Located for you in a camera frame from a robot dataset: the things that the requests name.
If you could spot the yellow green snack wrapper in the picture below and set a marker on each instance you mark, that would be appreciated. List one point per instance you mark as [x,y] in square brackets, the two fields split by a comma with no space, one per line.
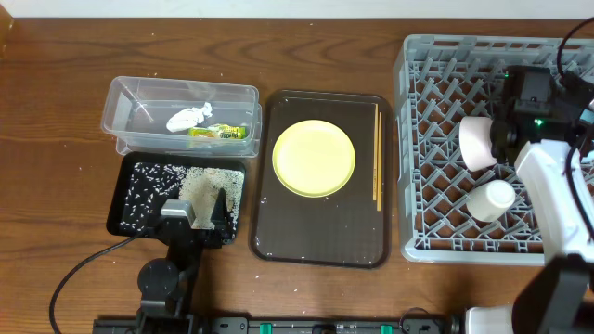
[220,131]

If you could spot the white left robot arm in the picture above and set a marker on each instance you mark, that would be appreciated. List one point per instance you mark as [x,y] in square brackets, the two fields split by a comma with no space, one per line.
[166,284]

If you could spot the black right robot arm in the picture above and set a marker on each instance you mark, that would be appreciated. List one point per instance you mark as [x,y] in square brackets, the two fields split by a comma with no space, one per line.
[543,147]

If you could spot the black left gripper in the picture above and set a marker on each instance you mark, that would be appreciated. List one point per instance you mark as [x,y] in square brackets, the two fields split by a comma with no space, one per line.
[225,230]

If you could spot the wooden chopstick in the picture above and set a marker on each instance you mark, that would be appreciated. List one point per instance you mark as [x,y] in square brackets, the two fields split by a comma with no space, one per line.
[379,161]
[375,151]

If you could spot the clear plastic bin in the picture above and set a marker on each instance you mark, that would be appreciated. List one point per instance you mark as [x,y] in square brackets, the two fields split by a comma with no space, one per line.
[137,110]

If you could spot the leftover rice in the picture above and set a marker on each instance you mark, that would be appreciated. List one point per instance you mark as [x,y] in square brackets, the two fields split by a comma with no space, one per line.
[152,184]

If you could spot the white napkin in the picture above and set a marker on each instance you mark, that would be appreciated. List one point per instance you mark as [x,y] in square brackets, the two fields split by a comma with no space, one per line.
[189,117]

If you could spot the grey dishwasher rack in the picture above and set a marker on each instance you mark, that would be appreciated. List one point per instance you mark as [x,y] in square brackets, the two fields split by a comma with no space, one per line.
[439,80]

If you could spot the yellow plate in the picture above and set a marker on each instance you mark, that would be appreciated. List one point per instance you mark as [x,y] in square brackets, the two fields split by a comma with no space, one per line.
[313,158]

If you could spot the black rail with green clips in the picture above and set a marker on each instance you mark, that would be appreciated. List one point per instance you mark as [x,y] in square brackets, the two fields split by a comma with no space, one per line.
[414,321]

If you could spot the white paper cup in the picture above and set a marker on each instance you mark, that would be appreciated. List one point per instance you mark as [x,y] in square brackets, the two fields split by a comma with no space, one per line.
[488,202]

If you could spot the dark brown serving tray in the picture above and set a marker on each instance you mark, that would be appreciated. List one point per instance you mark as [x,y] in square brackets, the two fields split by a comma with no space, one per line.
[344,228]

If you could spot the black waste tray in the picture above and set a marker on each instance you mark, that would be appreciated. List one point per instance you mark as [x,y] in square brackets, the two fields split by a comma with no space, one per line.
[116,208]

